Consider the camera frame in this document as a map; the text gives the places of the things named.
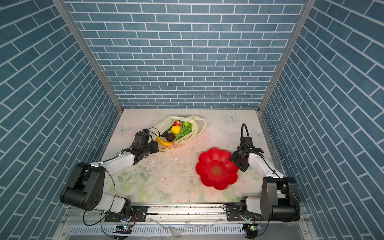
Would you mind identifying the red flower-shaped plate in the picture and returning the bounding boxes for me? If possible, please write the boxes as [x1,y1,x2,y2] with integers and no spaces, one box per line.
[196,148,239,191]

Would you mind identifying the dark brown fake fruit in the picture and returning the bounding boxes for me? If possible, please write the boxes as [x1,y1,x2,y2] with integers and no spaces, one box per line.
[166,133,176,143]

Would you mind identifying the yellow fake lemon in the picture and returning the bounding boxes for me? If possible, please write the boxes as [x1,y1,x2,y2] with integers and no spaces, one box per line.
[171,126,182,135]

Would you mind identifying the green spotted fake fruit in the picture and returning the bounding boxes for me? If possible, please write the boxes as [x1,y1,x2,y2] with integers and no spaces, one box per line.
[183,122,192,128]

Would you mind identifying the yellow plastic fruit-print bag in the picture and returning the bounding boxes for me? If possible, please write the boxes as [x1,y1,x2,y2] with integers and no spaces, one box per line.
[149,116,207,153]

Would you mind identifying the dark fake avocado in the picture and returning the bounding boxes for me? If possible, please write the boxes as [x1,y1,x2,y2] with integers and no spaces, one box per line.
[161,131,169,138]

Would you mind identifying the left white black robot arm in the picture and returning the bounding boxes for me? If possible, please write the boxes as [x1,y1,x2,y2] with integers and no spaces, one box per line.
[60,129,159,222]

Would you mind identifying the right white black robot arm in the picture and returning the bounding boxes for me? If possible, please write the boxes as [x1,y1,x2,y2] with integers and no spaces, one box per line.
[223,137,301,223]

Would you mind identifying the yellow fake banana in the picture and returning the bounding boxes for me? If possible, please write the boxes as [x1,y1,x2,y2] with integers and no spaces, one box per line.
[156,137,173,148]

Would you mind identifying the green fake grape bunch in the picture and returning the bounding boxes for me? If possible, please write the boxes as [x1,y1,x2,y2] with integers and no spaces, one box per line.
[175,127,193,141]

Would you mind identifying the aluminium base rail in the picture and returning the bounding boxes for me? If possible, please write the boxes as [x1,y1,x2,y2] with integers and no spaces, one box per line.
[53,203,317,240]

